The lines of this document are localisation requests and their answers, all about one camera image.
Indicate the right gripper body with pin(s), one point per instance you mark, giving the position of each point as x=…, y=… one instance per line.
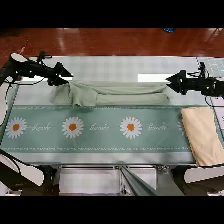
x=186, y=83

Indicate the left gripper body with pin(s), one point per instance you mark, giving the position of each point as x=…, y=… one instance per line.
x=45, y=71

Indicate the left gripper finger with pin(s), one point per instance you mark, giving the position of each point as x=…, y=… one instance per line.
x=59, y=81
x=64, y=70

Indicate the pale green shirt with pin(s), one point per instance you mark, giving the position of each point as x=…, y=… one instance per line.
x=113, y=95

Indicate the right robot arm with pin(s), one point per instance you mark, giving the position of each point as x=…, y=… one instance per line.
x=213, y=86

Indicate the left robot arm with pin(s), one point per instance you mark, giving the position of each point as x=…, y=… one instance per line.
x=15, y=65

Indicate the cream garment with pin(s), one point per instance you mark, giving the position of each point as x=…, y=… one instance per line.
x=203, y=136

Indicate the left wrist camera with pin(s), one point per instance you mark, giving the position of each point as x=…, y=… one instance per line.
x=41, y=57

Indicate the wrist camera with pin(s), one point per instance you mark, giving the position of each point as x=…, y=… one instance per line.
x=41, y=57
x=202, y=70

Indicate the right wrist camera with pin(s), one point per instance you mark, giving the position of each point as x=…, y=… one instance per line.
x=202, y=70

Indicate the silver frame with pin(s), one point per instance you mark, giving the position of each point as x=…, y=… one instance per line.
x=100, y=180

